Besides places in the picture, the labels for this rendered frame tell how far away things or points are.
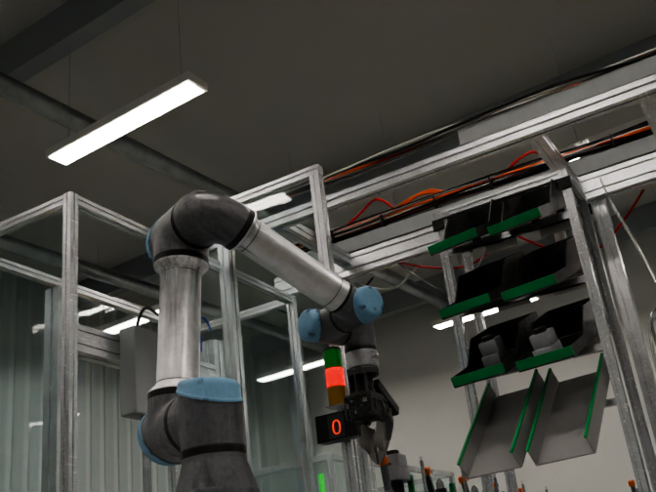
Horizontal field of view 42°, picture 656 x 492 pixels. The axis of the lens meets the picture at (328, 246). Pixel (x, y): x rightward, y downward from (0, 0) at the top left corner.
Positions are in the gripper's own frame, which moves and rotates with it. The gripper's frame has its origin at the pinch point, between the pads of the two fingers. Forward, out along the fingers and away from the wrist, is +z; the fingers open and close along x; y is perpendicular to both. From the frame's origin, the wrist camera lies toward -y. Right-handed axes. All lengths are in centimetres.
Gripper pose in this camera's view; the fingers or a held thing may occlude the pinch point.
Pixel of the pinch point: (379, 459)
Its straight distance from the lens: 198.0
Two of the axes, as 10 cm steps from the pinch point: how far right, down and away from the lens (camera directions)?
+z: 1.1, 9.1, -4.0
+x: 8.6, -2.9, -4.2
